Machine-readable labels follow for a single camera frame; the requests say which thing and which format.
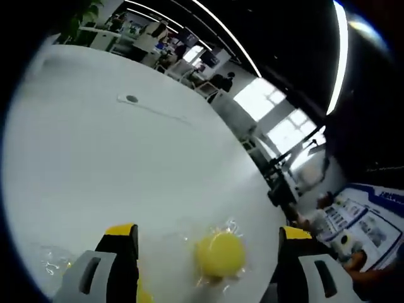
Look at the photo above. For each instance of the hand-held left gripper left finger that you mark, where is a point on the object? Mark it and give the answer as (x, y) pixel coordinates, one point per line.
(101, 268)

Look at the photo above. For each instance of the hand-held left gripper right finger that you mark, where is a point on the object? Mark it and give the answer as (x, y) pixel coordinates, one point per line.
(303, 268)

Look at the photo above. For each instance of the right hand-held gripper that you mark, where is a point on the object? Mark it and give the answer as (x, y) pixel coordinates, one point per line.
(346, 243)

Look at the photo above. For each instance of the round yellow silicone block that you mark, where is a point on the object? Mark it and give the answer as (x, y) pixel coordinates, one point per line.
(221, 255)

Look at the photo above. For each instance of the person's right hand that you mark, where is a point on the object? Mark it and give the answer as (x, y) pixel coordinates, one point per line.
(363, 268)

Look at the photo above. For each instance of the black metal stand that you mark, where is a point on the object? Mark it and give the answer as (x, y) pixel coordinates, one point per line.
(277, 176)

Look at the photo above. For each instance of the bright window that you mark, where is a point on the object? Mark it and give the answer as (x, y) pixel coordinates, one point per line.
(271, 104)

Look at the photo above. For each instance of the grey mesh office chair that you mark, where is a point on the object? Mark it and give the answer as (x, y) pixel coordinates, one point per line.
(235, 115)

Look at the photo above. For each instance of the long ceiling light strip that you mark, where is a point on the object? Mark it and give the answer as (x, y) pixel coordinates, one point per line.
(341, 47)
(230, 38)

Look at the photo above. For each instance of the white office chair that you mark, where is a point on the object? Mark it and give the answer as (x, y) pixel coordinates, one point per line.
(208, 89)

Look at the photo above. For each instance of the green potted plant white pot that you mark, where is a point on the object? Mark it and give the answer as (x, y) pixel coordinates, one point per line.
(79, 22)

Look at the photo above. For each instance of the blue white wall poster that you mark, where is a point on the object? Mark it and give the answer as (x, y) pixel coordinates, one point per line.
(372, 221)

